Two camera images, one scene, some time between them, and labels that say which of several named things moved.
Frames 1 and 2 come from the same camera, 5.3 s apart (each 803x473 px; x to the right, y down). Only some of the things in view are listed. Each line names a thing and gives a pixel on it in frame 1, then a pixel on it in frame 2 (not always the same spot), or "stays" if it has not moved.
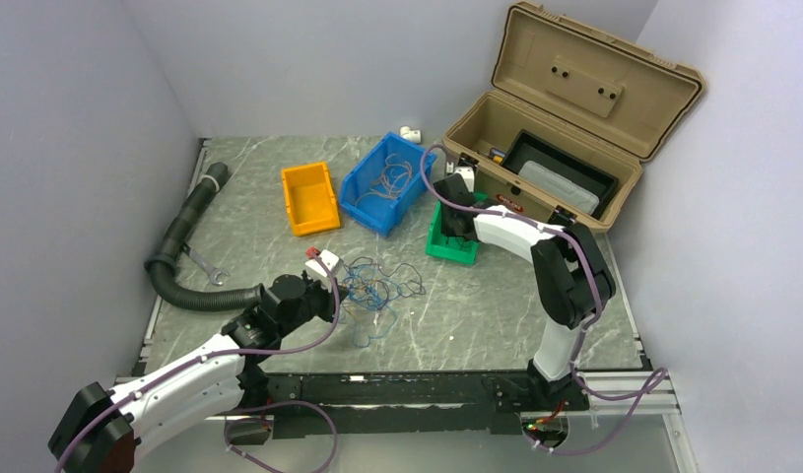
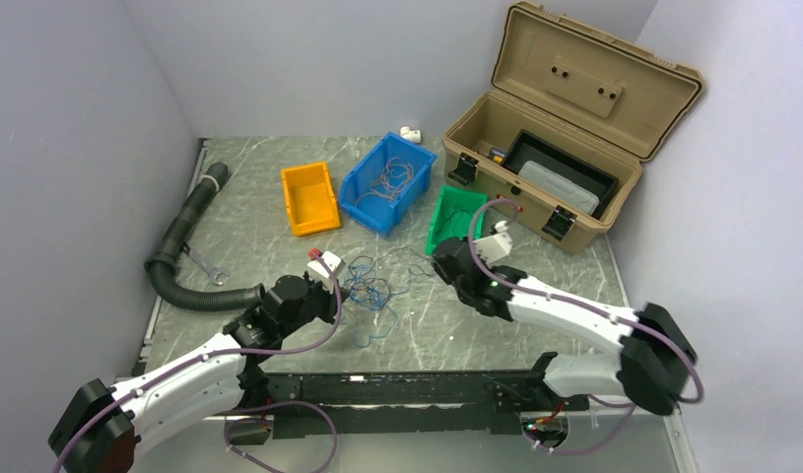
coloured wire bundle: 368,275 -> 390,248
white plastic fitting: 414,136 stays
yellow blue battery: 498,156 stays
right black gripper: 446,229 -> 440,273
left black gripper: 329,306 stays
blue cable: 368,298 stays
